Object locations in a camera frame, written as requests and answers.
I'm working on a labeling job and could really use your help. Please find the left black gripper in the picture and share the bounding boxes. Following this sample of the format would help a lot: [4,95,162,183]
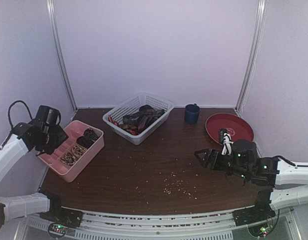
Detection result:
[37,123,69,155]

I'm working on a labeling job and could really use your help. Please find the paisley patterned tie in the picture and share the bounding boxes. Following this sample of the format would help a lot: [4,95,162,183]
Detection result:
[60,152,77,166]

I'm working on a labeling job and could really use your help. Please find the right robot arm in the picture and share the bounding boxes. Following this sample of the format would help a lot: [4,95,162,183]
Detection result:
[194,139,308,221]

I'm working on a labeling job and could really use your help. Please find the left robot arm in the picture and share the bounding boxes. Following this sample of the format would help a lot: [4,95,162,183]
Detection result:
[0,105,68,228]

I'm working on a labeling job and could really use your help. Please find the dark ties in basket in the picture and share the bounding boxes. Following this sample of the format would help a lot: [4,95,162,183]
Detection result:
[108,104,165,136]

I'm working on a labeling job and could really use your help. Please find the rolled patterned tie in organizer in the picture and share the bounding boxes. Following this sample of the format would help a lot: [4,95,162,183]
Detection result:
[71,145,87,158]

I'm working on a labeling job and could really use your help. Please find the pink compartment organizer box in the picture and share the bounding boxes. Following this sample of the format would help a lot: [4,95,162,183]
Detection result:
[38,120,105,183]

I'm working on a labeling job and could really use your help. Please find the rolled dark tie in organizer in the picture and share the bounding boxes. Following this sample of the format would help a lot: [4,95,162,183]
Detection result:
[76,128,99,149]

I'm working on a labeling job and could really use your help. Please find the red round plate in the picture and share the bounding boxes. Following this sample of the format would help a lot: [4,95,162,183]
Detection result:
[205,113,254,143]

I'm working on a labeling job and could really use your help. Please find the dark blue mug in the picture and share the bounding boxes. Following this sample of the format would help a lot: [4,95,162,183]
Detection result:
[184,103,200,124]

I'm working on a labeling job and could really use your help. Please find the white perforated plastic basket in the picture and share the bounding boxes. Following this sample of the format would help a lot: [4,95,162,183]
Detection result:
[103,92,174,145]

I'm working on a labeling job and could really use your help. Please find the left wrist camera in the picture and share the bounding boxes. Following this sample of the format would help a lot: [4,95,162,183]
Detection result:
[35,105,61,127]

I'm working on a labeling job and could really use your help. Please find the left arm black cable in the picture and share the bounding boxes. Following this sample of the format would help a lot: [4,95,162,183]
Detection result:
[0,100,33,153]

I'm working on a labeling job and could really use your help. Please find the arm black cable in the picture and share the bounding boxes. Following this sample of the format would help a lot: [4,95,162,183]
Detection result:
[267,207,283,233]
[0,100,33,153]

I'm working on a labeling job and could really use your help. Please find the aluminium front rail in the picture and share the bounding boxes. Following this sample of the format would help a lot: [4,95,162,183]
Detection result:
[13,207,305,240]

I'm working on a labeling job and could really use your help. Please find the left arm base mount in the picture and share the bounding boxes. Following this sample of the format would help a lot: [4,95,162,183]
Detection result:
[39,207,83,228]

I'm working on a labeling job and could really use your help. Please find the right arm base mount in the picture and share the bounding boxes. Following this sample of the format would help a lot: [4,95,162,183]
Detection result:
[232,206,276,227]

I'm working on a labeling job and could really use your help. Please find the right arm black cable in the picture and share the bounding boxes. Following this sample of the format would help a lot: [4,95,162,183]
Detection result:
[267,207,283,233]

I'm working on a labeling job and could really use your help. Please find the left frame post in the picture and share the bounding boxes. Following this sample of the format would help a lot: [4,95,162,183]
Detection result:
[46,0,77,111]

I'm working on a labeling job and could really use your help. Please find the frame post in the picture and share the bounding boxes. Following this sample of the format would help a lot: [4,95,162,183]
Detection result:
[235,0,267,115]
[46,0,77,111]

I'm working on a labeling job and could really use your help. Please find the right frame post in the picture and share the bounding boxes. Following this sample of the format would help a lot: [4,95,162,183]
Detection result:
[235,0,267,115]

